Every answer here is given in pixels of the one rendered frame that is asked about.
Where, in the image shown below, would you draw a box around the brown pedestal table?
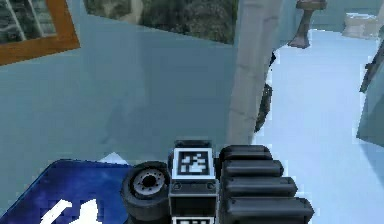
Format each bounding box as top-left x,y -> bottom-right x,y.
287,0 -> 328,50

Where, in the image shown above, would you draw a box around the pale blue room door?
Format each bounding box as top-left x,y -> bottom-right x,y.
355,39 -> 384,148

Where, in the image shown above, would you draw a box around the pale grey room door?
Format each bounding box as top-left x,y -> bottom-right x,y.
226,0 -> 284,146

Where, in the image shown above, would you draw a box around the dark green frameless picture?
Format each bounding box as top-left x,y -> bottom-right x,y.
82,0 -> 240,46

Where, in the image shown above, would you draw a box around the black door handle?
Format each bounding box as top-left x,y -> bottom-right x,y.
254,49 -> 277,134
359,40 -> 384,94

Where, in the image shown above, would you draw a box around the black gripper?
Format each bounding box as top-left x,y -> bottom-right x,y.
120,161 -> 172,224

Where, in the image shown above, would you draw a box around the wooden framed picture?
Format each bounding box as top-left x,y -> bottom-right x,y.
0,0 -> 82,66

